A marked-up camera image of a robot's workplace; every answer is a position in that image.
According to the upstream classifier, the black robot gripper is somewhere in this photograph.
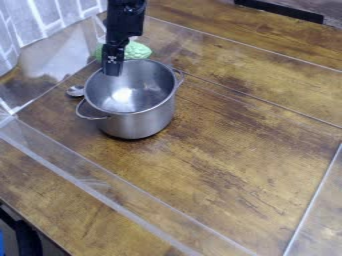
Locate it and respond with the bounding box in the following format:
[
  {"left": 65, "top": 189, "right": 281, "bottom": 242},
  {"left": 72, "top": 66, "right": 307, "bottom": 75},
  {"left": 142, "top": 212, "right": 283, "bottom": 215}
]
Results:
[{"left": 102, "top": 0, "right": 147, "bottom": 76}]

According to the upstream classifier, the stainless steel pot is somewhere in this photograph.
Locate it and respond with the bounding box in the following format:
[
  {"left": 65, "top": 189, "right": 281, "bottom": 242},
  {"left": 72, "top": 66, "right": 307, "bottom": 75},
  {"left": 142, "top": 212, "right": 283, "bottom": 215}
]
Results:
[{"left": 75, "top": 59, "right": 184, "bottom": 140}]

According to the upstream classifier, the green bumpy toy vegetable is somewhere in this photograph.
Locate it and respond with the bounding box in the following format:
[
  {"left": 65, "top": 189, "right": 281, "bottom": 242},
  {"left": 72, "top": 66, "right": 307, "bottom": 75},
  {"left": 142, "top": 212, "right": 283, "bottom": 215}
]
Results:
[{"left": 93, "top": 41, "right": 152, "bottom": 62}]

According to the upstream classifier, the clear acrylic barrier panel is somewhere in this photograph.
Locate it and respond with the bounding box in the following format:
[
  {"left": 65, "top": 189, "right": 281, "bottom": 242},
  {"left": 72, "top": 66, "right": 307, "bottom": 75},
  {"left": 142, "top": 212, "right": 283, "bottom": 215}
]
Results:
[{"left": 0, "top": 19, "right": 258, "bottom": 256}]

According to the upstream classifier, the grey white patterned curtain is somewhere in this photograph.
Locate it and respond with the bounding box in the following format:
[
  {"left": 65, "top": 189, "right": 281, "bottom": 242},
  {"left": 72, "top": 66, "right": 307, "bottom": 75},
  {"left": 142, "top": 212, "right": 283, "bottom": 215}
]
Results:
[{"left": 0, "top": 0, "right": 107, "bottom": 76}]

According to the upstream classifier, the black bar at back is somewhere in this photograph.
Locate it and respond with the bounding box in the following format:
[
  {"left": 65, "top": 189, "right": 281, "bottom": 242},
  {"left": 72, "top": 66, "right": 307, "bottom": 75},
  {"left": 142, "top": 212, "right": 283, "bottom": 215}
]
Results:
[{"left": 234, "top": 0, "right": 325, "bottom": 24}]

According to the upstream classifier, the pink handled spoon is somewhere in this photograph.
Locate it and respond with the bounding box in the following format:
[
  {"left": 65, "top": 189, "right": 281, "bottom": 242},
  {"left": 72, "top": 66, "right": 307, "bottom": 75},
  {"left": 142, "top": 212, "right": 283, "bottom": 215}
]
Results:
[{"left": 67, "top": 85, "right": 84, "bottom": 97}]

